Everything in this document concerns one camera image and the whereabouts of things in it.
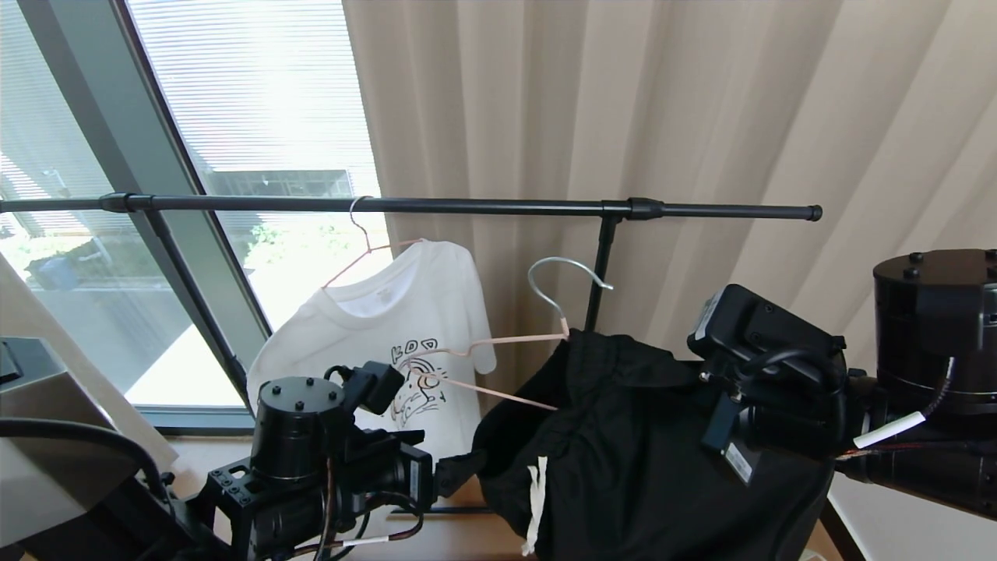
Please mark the beige curtain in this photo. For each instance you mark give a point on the beige curtain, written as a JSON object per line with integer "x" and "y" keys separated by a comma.
{"x": 623, "y": 101}
{"x": 109, "y": 382}

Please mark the pink clothes hanger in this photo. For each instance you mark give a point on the pink clothes hanger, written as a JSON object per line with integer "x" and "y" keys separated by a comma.
{"x": 530, "y": 337}
{"x": 343, "y": 272}

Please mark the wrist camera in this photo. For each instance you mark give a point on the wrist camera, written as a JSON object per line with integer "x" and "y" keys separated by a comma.
{"x": 763, "y": 335}
{"x": 374, "y": 386}

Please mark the window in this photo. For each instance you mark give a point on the window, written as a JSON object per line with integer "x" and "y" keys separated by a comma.
{"x": 257, "y": 93}

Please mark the black clothes rack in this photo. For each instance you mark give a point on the black clothes rack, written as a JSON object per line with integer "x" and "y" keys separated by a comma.
{"x": 467, "y": 206}

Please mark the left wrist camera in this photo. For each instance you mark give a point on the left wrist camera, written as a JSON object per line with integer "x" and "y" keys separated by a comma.
{"x": 374, "y": 386}

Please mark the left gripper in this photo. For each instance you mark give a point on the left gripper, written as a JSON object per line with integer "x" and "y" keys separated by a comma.
{"x": 382, "y": 475}

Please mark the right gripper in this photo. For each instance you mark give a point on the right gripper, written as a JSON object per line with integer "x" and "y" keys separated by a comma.
{"x": 787, "y": 436}

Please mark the black shorts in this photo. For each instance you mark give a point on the black shorts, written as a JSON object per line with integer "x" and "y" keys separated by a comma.
{"x": 623, "y": 452}

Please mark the white printed t-shirt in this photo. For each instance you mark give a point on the white printed t-shirt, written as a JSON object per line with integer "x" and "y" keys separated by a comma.
{"x": 366, "y": 327}

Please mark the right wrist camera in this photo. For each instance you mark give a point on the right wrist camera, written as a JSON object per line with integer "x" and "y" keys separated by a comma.
{"x": 763, "y": 335}

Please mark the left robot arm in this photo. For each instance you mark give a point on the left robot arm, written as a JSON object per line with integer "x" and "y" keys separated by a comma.
{"x": 296, "y": 428}

